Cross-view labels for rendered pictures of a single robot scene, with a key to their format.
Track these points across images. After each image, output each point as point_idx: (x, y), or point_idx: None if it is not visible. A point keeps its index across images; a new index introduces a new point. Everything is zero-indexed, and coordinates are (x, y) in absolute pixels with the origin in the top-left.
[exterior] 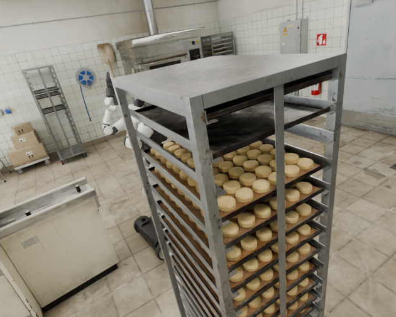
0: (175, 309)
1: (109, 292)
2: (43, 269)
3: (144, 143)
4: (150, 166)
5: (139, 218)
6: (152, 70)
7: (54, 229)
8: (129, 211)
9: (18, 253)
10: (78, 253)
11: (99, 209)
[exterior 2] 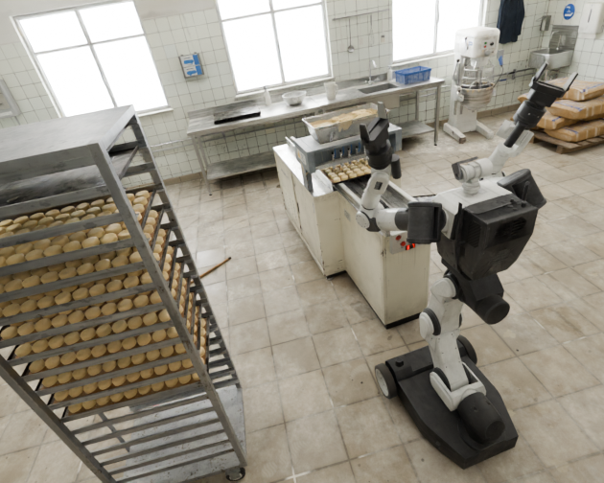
0: (295, 390)
1: (350, 324)
2: (349, 245)
3: (375, 229)
4: (433, 284)
5: (461, 338)
6: (115, 115)
7: (357, 224)
8: (530, 337)
9: (342, 214)
10: (364, 267)
11: (541, 294)
